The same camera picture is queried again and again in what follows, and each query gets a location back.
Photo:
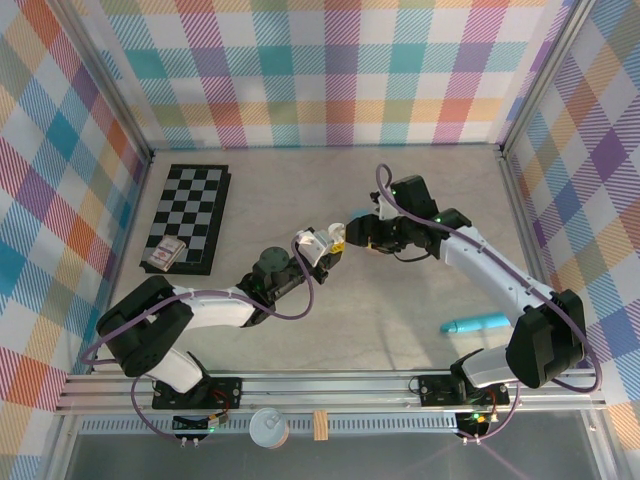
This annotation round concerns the teal earbud charging case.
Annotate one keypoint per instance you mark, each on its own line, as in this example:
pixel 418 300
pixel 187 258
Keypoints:
pixel 360 212

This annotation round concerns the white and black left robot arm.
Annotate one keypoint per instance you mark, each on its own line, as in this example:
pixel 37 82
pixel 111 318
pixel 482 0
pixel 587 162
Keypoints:
pixel 215 307

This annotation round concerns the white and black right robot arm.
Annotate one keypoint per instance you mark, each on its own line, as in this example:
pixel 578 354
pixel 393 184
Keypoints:
pixel 485 265

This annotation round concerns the playing card box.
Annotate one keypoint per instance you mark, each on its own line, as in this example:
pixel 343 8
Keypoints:
pixel 167 255

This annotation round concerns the black and grey chessboard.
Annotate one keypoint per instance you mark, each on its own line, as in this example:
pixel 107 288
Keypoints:
pixel 190 210

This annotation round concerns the silver tin can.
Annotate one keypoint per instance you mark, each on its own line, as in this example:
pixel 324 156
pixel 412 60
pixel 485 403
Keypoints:
pixel 267 427

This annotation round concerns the small wooden block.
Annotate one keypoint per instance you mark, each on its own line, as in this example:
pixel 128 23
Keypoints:
pixel 320 425

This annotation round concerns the small electronics board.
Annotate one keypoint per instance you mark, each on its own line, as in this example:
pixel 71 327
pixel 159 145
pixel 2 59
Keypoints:
pixel 472 422
pixel 192 425

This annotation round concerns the slotted aluminium strip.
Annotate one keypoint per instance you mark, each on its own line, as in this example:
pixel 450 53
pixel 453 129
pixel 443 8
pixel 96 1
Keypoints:
pixel 375 426

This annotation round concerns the aluminium side rail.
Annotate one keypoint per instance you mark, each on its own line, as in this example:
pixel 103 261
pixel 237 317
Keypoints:
pixel 122 225
pixel 522 200

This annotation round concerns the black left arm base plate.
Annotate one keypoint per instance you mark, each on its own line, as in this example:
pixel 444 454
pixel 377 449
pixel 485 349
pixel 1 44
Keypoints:
pixel 225 392

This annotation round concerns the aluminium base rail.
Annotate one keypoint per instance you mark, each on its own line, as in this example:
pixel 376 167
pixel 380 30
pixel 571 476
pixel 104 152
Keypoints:
pixel 325 392

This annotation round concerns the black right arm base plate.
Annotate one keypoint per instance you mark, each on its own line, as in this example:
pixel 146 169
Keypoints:
pixel 435 390

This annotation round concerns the aluminium frame post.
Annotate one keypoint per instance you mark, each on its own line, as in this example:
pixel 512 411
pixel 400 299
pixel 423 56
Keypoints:
pixel 112 90
pixel 542 75

